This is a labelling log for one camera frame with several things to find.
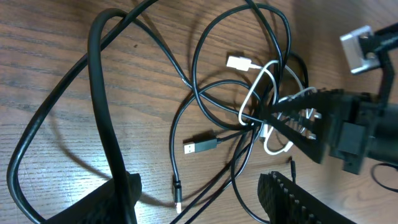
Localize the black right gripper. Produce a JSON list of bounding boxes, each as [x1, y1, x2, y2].
[[264, 89, 397, 174]]

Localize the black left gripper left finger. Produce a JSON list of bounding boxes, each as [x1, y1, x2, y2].
[[44, 179, 123, 224]]

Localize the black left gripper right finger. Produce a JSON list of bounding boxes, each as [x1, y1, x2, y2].
[[257, 171, 354, 224]]

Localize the thin black cable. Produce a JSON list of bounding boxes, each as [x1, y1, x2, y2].
[[130, 0, 296, 224]]

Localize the black USB cable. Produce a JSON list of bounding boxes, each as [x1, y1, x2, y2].
[[169, 0, 308, 224]]

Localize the white USB cable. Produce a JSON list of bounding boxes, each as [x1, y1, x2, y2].
[[226, 55, 318, 156]]

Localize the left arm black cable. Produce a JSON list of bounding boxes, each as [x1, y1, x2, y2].
[[6, 0, 156, 224]]

